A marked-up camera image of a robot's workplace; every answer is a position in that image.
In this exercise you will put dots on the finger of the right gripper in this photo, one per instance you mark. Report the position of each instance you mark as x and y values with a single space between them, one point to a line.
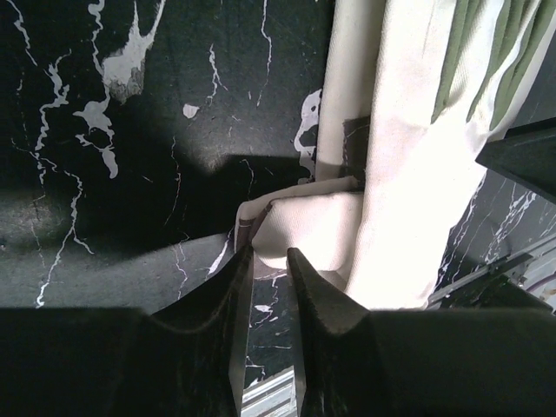
526 155

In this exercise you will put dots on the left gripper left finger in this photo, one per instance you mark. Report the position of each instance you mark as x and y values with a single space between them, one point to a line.
187 359

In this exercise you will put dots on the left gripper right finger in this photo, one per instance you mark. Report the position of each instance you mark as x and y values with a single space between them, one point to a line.
391 356

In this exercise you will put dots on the grey-palm glove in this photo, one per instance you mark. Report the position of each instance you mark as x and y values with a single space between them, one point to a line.
413 92

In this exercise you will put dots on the aluminium front rail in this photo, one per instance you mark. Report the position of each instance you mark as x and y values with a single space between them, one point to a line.
499 278

